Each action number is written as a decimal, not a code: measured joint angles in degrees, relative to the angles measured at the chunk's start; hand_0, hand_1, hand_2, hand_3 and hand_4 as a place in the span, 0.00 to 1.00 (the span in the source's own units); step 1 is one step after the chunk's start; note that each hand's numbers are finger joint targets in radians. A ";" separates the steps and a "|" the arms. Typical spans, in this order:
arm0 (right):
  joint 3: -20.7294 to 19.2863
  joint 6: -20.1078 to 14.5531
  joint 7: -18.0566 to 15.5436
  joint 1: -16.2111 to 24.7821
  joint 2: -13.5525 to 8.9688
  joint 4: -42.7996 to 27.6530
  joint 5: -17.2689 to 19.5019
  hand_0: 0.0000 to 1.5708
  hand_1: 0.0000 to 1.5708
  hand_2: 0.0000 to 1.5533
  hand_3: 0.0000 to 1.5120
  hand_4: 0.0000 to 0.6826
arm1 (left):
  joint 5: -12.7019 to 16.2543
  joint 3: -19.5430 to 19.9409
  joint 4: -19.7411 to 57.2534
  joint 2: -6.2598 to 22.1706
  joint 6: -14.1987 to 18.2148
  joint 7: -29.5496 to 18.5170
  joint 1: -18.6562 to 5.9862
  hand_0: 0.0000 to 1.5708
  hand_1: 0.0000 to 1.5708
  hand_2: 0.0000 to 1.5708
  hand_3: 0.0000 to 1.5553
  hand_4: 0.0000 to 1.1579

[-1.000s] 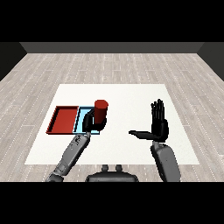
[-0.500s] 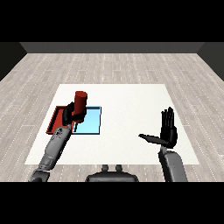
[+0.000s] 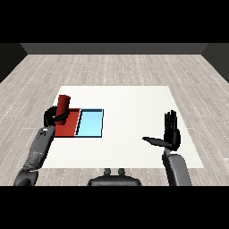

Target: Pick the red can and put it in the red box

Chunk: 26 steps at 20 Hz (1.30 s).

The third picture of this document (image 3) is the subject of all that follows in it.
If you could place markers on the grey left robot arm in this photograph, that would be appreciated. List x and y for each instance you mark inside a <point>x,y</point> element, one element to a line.
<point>38,150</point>

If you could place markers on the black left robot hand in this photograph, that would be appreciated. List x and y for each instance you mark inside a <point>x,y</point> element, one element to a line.
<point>49,117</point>

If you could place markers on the shallow light blue open box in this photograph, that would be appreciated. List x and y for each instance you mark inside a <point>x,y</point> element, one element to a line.
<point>90,122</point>

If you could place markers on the dark grey robot body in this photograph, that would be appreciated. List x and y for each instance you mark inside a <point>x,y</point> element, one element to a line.
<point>114,179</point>

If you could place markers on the shallow red open box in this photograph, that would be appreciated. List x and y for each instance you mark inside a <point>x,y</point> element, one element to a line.
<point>68,126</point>

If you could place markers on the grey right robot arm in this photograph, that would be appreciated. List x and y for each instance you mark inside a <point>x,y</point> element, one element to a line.
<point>177,170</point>

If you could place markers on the small red can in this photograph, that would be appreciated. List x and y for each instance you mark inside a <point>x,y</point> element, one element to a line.
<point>63,107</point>

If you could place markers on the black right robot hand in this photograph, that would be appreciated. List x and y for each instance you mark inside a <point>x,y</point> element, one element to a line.
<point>172,134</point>

